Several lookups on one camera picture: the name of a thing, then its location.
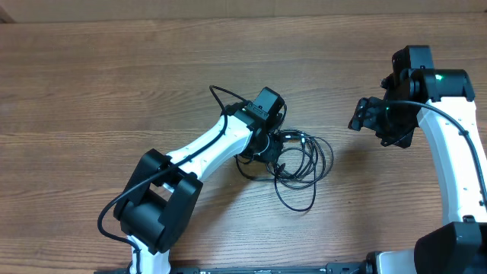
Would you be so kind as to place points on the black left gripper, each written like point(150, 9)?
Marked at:
point(275, 151)

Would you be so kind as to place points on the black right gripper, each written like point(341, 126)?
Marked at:
point(367, 116)

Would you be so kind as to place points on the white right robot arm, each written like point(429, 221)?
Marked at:
point(441, 103)

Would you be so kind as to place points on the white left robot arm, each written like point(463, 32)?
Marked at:
point(162, 192)

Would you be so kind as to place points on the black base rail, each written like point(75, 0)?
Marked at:
point(365, 267)

